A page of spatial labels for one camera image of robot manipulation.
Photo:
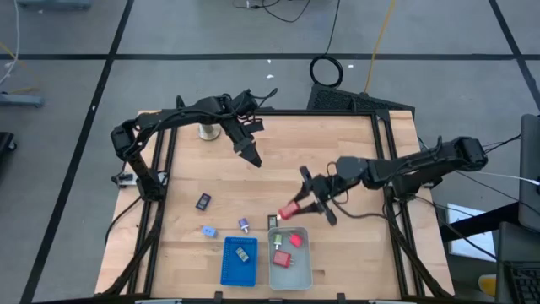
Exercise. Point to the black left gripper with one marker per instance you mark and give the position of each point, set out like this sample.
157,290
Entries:
240,131

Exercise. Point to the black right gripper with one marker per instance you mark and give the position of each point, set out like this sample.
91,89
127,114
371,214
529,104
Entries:
322,188

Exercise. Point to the red wall charger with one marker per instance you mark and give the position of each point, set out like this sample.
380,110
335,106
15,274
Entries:
289,210

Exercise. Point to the small red charger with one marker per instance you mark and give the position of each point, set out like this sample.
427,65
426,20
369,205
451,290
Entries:
295,240

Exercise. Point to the green and white charger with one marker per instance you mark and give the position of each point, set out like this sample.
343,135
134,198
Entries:
277,240

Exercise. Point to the red charger with prongs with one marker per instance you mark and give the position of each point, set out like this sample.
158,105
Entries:
281,258

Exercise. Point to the dark blue small device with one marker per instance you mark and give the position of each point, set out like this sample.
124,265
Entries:
203,201

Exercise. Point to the purple and white charger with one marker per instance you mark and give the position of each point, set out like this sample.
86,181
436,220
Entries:
244,224

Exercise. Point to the pale grey plastic bin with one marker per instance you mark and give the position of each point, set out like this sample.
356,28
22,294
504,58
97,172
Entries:
295,278

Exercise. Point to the small grey-green device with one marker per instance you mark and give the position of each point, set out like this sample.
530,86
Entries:
242,254

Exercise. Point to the light blue charger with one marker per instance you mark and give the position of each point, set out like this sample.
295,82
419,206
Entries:
209,231

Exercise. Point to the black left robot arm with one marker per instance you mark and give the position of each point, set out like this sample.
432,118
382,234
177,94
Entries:
177,115

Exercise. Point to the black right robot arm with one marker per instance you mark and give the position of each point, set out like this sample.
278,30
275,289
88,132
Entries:
422,169

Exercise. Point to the small black device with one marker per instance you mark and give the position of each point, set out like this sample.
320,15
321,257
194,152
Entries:
272,222

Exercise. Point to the white bulb on metal stand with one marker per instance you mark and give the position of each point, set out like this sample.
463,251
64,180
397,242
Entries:
208,132

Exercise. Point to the blue slotted plastic basket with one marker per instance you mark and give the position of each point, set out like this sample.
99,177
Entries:
230,274

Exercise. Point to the black floor mat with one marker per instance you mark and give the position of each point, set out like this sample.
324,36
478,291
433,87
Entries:
358,101

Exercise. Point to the small grey control box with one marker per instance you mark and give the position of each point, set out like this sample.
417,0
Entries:
124,180

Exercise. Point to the white paper sheet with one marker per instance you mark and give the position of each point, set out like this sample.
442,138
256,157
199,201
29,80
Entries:
472,247

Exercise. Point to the black desk bar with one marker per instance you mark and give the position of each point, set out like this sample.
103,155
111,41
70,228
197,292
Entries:
481,219

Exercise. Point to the yellow object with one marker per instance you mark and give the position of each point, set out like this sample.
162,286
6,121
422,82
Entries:
488,285

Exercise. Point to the grey monitor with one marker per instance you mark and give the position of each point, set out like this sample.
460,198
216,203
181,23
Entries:
529,169

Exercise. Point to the black keyboard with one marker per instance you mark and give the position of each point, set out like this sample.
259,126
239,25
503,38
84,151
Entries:
525,283

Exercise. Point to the grey table foot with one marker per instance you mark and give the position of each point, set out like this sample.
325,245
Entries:
55,4
21,100

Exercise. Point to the black floor object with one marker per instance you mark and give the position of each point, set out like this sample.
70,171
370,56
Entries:
6,141

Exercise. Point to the black aluminium table frame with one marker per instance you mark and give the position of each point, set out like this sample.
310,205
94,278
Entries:
316,113

